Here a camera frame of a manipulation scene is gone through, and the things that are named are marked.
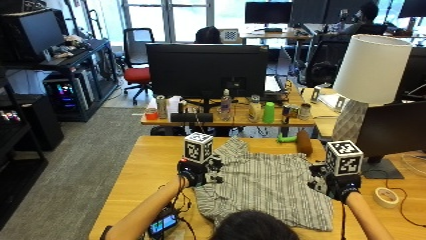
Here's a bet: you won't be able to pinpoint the person's left hand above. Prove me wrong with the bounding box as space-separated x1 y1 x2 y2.
176 154 226 189

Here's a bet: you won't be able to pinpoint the person's right hand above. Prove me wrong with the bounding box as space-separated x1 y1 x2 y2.
307 163 363 204

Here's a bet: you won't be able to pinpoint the grey striped shirt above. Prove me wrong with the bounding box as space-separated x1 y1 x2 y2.
193 135 335 233

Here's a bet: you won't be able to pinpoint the white marker cube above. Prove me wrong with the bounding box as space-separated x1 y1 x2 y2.
182 131 214 165
325 139 365 177

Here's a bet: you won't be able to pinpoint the brown cylinder brush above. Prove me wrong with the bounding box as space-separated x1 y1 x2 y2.
296 130 314 156

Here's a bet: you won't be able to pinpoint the white tape roll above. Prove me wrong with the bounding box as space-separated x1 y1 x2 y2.
371 186 401 210

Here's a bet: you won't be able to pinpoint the black speaker bar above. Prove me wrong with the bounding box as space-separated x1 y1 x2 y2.
169 112 214 123

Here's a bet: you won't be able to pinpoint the wooden side desk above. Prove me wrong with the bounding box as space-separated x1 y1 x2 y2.
301 86 357 140

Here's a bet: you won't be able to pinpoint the clear water bottle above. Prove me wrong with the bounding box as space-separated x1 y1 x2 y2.
220 88 233 122

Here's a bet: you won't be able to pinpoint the the person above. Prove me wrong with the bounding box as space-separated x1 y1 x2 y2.
209 209 302 240

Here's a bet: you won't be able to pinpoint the cream bottle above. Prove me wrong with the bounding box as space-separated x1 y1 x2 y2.
248 94 264 123

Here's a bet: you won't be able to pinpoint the black wrist device with screen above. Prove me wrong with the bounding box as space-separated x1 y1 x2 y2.
146 210 182 240

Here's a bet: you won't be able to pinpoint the glass jar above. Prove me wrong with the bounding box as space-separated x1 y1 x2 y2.
298 102 313 121

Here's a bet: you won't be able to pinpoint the green plastic cup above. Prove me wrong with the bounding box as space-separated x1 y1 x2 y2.
261 101 277 125

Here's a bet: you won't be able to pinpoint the dark drink can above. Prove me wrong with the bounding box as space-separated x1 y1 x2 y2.
281 104 293 125

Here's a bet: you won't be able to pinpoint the white box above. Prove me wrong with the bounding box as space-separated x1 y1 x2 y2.
165 95 184 118

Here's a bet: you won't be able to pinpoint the silver cylinder can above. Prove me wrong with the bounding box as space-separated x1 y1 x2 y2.
154 95 169 120

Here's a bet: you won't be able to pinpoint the small black monitor with stand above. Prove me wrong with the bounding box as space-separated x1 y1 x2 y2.
355 101 426 180

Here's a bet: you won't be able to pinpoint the small silver stand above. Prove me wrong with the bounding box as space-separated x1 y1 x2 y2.
334 96 347 113
309 86 322 105

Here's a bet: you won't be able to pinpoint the white papers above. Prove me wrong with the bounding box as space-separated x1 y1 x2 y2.
318 92 343 110

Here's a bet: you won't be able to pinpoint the dark laptop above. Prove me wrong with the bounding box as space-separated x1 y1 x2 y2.
264 75 290 103

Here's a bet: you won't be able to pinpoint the large black monitor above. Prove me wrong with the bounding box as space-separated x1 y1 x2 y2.
145 42 270 114

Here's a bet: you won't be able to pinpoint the red office chair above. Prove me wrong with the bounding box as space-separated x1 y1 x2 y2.
121 27 156 105

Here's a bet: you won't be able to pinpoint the black office chair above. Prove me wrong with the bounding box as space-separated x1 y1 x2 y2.
305 39 353 88

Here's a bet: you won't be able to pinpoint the white table lamp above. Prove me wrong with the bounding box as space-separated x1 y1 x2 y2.
330 33 414 145

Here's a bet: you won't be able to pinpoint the checkered marker board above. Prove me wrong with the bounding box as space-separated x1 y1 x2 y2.
218 28 241 44

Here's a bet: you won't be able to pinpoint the black metal desk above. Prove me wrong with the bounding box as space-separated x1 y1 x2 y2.
0 37 121 123

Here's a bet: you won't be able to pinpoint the computer tower with coloured lights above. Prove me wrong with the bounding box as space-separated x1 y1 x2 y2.
43 71 97 115

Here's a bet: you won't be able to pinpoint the black cabinet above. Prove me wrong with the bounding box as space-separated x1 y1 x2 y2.
16 94 65 152

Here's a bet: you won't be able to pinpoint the black shelf unit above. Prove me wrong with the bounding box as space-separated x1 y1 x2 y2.
0 65 51 232

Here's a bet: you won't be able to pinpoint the black background monitor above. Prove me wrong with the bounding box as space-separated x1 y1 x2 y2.
397 0 426 19
290 0 370 25
244 1 294 25

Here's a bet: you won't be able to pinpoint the pile of clutter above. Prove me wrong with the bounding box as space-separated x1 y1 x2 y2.
49 34 93 60

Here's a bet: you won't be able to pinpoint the large black screen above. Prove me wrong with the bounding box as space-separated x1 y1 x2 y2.
0 8 67 65

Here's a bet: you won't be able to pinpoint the black glove cable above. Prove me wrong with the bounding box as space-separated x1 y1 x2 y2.
157 175 200 240
339 201 349 240

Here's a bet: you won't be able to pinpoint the green plastic handle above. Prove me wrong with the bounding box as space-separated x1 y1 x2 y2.
276 133 298 145

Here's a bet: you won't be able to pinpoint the thin black table cable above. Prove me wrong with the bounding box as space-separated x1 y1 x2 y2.
383 169 426 229

